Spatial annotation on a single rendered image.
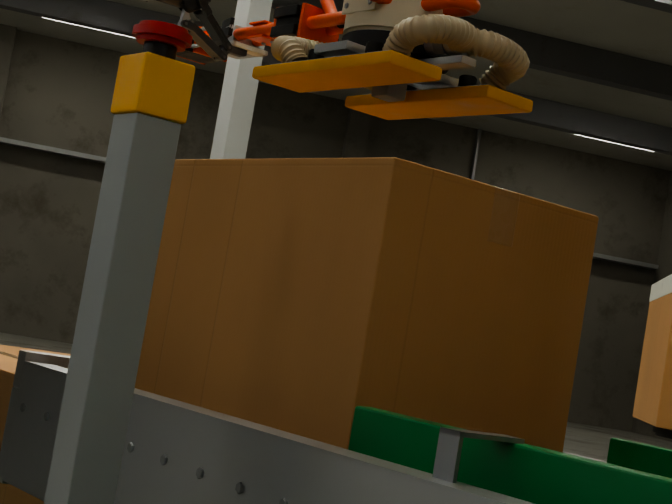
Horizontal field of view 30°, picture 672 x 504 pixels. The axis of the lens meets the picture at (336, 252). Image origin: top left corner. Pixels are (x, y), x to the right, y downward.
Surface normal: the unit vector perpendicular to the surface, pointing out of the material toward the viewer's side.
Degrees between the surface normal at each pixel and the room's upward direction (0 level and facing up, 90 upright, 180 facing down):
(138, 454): 90
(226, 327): 90
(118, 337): 90
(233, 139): 90
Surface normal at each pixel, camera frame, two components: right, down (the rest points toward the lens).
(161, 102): 0.60, 0.05
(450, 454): -0.78, -0.17
